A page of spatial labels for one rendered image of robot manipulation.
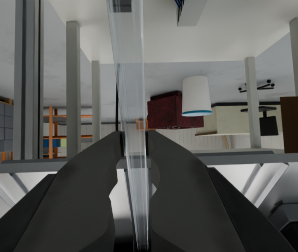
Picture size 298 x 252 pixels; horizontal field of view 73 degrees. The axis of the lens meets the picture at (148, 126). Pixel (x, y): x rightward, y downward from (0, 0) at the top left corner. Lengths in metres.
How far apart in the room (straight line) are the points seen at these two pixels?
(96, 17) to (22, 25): 0.20
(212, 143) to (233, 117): 4.76
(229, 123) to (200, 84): 2.71
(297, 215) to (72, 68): 0.55
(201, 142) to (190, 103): 7.20
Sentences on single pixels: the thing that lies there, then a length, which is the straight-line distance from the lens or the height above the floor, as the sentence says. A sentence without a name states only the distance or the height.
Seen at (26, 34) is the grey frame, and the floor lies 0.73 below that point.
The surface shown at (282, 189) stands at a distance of 0.24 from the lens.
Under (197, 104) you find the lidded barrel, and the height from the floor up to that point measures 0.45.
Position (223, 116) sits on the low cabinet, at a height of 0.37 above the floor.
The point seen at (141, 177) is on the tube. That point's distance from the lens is 0.16.
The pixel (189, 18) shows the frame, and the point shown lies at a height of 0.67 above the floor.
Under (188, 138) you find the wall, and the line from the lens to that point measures 10.02.
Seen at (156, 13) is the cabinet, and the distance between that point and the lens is 0.61.
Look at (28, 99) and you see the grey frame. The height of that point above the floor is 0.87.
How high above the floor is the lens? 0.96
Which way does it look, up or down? 4 degrees down
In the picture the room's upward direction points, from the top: 178 degrees clockwise
